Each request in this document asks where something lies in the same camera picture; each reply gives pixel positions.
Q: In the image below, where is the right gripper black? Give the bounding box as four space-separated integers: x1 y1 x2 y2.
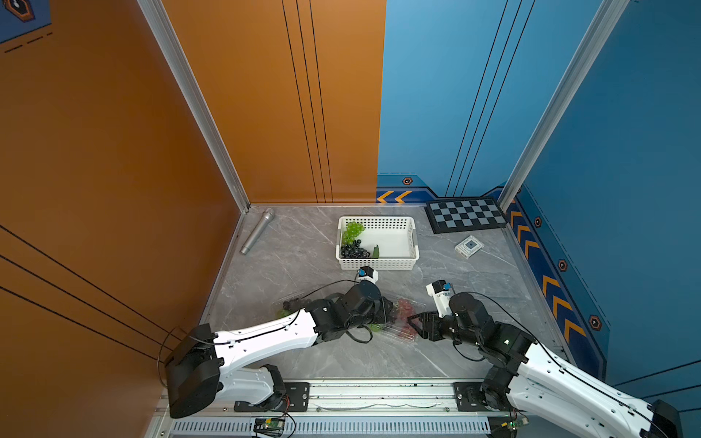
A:
404 309 482 350

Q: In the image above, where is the dark purple grape bunch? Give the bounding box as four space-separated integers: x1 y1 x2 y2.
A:
382 297 398 326

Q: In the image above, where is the red grape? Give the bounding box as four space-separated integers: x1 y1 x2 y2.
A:
396 299 417 341

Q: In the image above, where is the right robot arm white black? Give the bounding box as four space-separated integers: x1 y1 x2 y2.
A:
407 282 683 437

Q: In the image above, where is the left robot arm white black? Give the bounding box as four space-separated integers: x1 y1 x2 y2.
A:
164 280 394 419

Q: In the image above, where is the small black grape bunch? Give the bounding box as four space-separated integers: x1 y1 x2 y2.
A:
340 239 372 259

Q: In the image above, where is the white perforated plastic basket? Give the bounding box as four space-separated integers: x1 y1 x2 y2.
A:
335 215 420 271

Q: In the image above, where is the small green grape bunch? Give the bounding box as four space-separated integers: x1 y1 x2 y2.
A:
341 222 365 246

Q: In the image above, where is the black grey chessboard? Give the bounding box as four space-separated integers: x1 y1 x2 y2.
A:
425 197 507 234

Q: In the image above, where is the right green circuit board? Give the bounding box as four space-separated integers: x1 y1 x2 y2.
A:
501 416 529 434

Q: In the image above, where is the green circuit board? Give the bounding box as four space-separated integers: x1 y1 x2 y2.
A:
252 417 287 438
501 416 529 434

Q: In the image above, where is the silver microphone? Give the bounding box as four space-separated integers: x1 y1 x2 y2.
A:
239 208 276 256

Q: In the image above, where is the left green circuit board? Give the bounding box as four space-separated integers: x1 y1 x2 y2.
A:
252 417 287 438

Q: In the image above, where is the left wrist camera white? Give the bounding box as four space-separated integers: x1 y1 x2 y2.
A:
356 266 379 284

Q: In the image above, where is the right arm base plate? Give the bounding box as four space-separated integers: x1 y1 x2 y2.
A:
452 381 520 412

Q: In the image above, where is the aluminium rail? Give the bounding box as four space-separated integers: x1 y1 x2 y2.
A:
158 377 614 418

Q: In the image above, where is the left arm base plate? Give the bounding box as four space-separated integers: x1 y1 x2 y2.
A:
234 381 310 412

